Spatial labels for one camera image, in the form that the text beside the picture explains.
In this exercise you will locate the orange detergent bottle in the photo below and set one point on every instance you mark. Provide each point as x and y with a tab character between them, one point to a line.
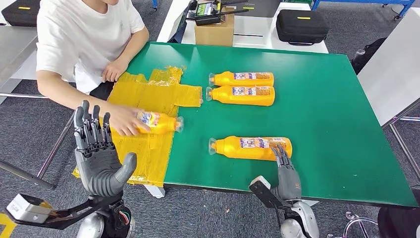
242	99
164	124
226	78
236	152

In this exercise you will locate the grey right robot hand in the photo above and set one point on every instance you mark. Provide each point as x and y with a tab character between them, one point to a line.
289	184

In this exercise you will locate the white table leg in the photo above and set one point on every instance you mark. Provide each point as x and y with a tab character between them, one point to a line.
156	191

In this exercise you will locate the dark blue folded device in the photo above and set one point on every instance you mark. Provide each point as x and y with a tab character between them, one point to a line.
179	29

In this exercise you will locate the person's right forearm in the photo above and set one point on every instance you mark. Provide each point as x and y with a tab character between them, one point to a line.
65	95

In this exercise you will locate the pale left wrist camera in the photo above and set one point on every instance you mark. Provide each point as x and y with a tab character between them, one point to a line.
28	208

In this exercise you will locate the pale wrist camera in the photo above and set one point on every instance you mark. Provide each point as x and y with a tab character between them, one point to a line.
28	208
262	190

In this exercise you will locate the person's left hand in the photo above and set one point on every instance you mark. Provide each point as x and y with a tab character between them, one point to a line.
115	70

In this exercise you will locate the black bag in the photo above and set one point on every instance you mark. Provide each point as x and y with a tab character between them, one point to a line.
369	54

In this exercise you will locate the yellow tape patch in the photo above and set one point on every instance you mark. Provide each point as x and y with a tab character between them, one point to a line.
151	95

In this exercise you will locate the black carrying case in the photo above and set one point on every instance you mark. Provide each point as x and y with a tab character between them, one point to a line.
19	14
302	28

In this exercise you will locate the person's left forearm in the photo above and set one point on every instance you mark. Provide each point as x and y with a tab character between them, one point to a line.
134	46

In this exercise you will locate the brown cardboard box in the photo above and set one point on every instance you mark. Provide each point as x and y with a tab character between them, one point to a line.
213	34

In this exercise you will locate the white table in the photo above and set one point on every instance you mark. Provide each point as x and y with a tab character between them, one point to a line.
390	72
256	29

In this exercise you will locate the person's right hand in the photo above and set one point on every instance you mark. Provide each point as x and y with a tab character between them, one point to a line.
128	120

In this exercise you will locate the person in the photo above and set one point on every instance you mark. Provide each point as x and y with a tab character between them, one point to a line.
82	39

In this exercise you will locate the black stool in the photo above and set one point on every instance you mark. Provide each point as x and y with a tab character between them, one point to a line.
400	220

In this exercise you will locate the black remote controller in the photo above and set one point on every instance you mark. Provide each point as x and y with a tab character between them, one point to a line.
206	14

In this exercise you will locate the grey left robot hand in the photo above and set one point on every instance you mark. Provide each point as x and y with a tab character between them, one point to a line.
98	170

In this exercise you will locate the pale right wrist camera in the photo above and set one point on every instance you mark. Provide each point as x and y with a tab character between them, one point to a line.
262	190

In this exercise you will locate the grey metal table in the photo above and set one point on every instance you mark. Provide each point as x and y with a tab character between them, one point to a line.
14	49

